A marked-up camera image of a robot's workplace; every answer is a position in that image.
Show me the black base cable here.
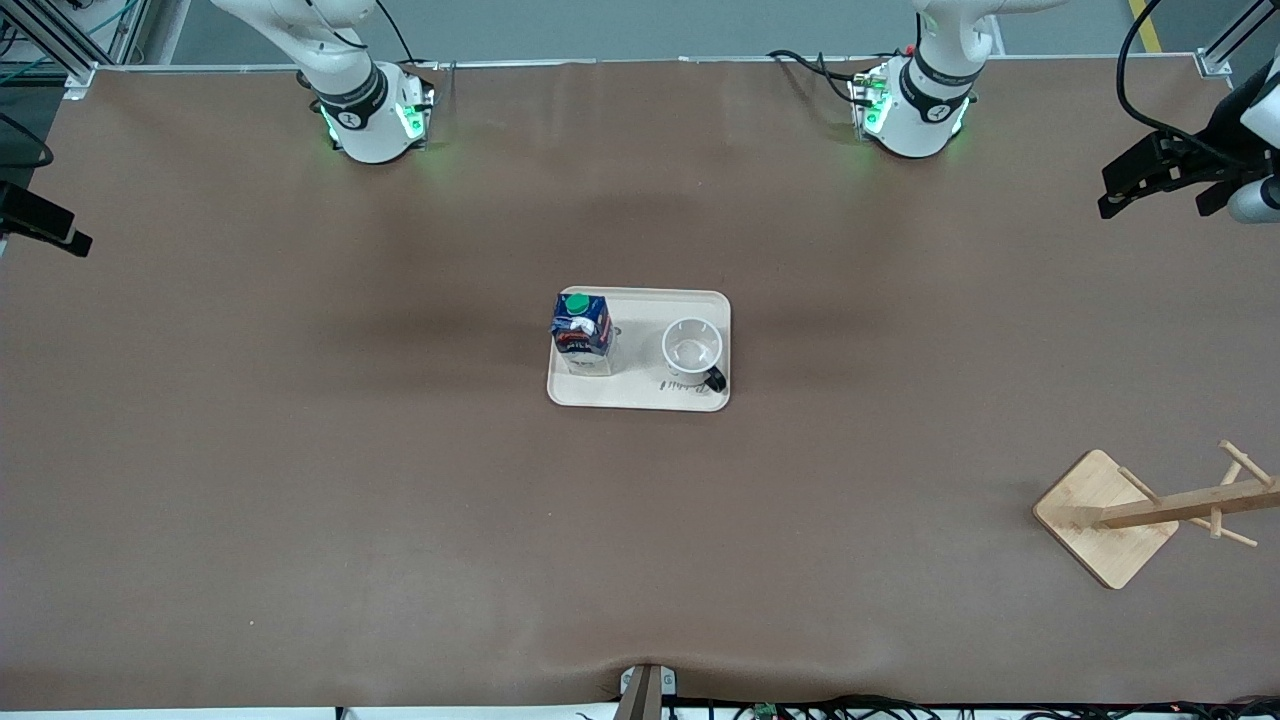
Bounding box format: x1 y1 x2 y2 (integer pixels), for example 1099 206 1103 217
766 49 873 105

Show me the white cup black handle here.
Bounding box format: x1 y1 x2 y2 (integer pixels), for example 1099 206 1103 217
661 317 728 393

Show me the wooden cup rack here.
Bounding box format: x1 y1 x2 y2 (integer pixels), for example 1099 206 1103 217
1032 440 1280 591

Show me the cream rectangular tray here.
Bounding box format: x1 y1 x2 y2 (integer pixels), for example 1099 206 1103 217
546 287 732 413

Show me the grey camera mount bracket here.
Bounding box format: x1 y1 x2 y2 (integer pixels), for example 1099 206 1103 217
612 663 678 720

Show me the black looped cable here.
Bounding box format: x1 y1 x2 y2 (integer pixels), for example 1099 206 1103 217
0 112 54 169

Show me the aluminium frame post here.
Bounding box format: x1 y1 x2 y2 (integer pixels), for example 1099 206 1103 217
0 0 151 99
1195 0 1280 79

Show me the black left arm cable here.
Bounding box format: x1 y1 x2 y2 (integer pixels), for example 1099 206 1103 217
1117 0 1216 161

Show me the white round device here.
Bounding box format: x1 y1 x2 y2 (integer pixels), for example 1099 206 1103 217
396 62 457 147

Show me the grey base connector plate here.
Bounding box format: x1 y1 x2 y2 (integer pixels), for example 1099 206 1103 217
847 66 893 137

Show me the blue white milk carton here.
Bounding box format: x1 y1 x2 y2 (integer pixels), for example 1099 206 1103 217
551 291 614 377

